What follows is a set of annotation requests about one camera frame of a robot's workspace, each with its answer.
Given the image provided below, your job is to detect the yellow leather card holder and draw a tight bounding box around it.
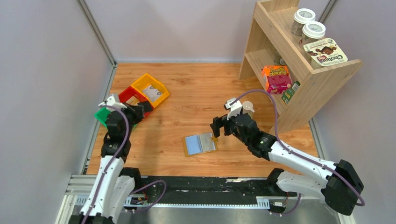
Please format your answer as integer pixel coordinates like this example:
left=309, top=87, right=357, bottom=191
left=182, top=133, right=218, bottom=157

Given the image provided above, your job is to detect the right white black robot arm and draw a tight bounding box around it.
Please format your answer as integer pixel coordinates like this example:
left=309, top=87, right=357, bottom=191
left=210, top=114, right=366, bottom=216

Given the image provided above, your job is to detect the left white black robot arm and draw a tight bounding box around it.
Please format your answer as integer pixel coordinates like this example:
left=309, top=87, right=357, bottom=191
left=69, top=101, right=153, bottom=224

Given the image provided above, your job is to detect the packet in yellow bin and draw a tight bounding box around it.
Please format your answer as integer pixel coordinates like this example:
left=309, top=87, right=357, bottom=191
left=142, top=85, right=162, bottom=102

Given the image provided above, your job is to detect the packet in red bin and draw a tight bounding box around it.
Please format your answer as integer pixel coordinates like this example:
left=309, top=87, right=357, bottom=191
left=126, top=96, right=140, bottom=105

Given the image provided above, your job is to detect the green plastic bin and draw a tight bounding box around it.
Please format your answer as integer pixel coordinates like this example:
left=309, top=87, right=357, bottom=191
left=94, top=106, right=138, bottom=129

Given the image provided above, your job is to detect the clear bottle white cap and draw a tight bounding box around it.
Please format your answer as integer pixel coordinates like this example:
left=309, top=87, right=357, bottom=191
left=242, top=101, right=255, bottom=119

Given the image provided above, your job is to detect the red plastic bin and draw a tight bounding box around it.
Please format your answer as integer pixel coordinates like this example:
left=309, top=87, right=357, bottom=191
left=118, top=84, right=154, bottom=116

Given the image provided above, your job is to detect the yellow plastic bin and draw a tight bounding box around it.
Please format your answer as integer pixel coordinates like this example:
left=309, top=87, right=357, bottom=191
left=130, top=73, right=170, bottom=108

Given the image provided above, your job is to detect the small green box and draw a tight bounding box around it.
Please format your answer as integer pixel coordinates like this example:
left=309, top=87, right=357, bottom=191
left=281, top=81, right=300, bottom=105

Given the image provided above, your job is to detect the Scrub Mommy sponge box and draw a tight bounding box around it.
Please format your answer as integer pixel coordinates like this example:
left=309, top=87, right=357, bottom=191
left=262, top=65, right=292, bottom=95

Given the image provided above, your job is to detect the wooden shelf unit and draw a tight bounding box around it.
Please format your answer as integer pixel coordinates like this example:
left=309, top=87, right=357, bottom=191
left=239, top=0, right=362, bottom=133

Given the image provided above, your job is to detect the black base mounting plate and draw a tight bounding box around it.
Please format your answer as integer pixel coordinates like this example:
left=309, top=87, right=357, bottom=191
left=126, top=176, right=297, bottom=208

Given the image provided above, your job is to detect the jar on lower shelf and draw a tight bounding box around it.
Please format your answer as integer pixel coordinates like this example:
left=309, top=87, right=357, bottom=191
left=274, top=51, right=287, bottom=66

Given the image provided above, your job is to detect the Chobani yogurt cup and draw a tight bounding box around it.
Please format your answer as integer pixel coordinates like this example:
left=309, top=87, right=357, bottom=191
left=304, top=38, right=348, bottom=69

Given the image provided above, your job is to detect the front white lidded cup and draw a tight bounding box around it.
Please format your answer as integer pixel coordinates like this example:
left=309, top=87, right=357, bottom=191
left=299, top=21, right=326, bottom=46

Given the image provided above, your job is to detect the white lidded cup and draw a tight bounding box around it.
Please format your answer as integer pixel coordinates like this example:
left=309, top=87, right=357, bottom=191
left=291, top=8, right=316, bottom=36
left=299, top=21, right=326, bottom=46

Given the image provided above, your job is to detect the rear white lidded cup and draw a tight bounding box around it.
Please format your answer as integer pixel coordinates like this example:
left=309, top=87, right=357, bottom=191
left=291, top=8, right=316, bottom=36

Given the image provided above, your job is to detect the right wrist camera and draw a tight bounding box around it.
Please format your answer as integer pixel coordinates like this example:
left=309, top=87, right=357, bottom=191
left=224, top=98, right=242, bottom=120

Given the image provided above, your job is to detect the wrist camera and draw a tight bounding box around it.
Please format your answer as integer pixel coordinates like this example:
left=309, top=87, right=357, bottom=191
left=224, top=98, right=242, bottom=120
left=98, top=94, right=126, bottom=112

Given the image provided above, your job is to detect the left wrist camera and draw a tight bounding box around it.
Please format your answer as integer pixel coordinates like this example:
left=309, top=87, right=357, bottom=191
left=98, top=94, right=126, bottom=112

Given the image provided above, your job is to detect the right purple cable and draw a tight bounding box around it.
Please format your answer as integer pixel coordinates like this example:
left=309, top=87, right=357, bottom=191
left=230, top=89, right=366, bottom=217

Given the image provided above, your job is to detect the purple cable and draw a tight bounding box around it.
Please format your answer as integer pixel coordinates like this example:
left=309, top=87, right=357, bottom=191
left=80, top=105, right=167, bottom=224
left=230, top=89, right=366, bottom=217

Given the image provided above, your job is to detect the aluminium frame rail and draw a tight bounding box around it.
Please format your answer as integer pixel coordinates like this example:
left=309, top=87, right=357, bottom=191
left=56, top=168, right=358, bottom=224

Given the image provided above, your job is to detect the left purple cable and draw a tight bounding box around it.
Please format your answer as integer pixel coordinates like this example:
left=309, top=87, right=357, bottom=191
left=80, top=105, right=167, bottom=224

